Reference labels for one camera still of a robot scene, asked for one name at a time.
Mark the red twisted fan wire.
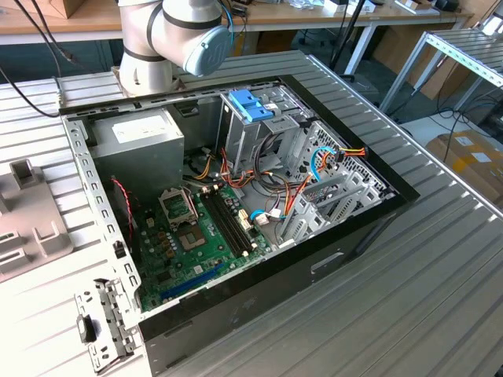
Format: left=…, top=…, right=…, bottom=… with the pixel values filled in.
left=111, top=176, right=138, bottom=240

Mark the orange black wire bundle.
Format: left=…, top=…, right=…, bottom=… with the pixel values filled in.
left=218, top=147, right=315, bottom=221

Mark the grey parts rack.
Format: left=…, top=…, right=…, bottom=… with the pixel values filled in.
left=0, top=159, right=75, bottom=284

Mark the white plug blue wire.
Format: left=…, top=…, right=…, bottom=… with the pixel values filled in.
left=250, top=210, right=284, bottom=228

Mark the blue expansion slot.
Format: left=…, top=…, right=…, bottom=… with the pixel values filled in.
left=159, top=262, right=225, bottom=302

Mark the small cardboard box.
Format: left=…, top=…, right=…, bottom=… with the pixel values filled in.
left=39, top=0, right=86, bottom=20

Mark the thin locking lever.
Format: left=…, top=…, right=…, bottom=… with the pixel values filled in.
left=185, top=189, right=198, bottom=223

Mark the blue drive cage bracket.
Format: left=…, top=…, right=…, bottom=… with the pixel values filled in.
left=227, top=89, right=273, bottom=123

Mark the metal socket cover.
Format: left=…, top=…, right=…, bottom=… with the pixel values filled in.
left=158, top=187, right=197, bottom=232

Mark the orange yellow power wire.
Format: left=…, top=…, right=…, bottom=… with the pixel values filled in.
left=285, top=145, right=370, bottom=217

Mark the metal drive cage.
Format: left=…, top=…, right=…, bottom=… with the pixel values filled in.
left=215, top=88, right=315, bottom=178

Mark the CPU socket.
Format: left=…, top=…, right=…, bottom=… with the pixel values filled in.
left=175, top=227, right=208, bottom=252

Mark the blue data wire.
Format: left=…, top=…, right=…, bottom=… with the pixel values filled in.
left=310, top=145, right=339, bottom=184

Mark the grey power supply unit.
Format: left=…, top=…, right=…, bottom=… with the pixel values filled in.
left=88, top=108, right=185, bottom=205

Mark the large flat cardboard sheet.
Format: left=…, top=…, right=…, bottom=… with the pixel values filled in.
left=371, top=23, right=472, bottom=101

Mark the labelled cardboard box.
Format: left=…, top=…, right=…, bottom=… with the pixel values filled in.
left=426, top=131, right=503, bottom=205

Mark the green motherboard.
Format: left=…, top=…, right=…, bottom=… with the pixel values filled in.
left=135, top=184, right=276, bottom=313

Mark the yellow orange wire pair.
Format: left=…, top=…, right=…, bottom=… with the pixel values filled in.
left=194, top=151, right=216, bottom=181

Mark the metal disk bay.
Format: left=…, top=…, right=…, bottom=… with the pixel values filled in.
left=274, top=172, right=388, bottom=248

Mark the metal expansion card latch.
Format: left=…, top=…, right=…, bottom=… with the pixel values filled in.
left=74, top=277, right=143, bottom=374

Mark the metal slatted shelf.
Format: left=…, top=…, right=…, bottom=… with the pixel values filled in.
left=379, top=29, right=503, bottom=115

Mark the wooden desk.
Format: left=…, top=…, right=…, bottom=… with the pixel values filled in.
left=0, top=0, right=475, bottom=75

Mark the black open PC case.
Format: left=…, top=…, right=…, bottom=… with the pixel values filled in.
left=58, top=74, right=420, bottom=377

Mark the black RAM slot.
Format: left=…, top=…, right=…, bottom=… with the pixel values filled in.
left=215, top=188, right=255, bottom=252
left=207, top=191, right=246, bottom=257
left=211, top=189, right=250, bottom=254
left=203, top=192, right=241, bottom=259

